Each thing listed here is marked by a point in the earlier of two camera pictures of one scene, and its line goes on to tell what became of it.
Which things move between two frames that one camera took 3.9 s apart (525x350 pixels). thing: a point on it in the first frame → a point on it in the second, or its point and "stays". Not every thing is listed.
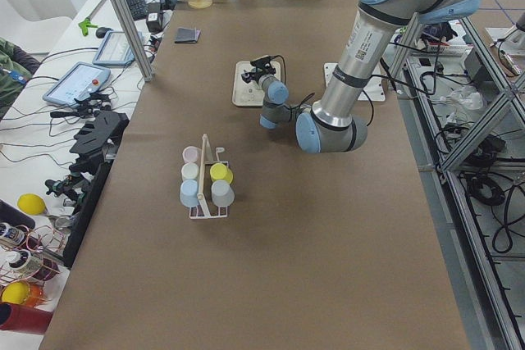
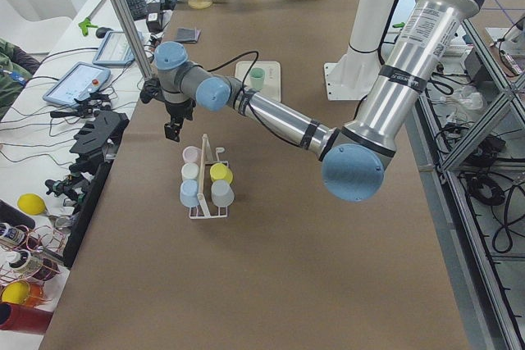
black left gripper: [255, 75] → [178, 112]
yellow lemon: [31, 203] stays
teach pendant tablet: [79, 80] stays
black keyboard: [135, 1] stays
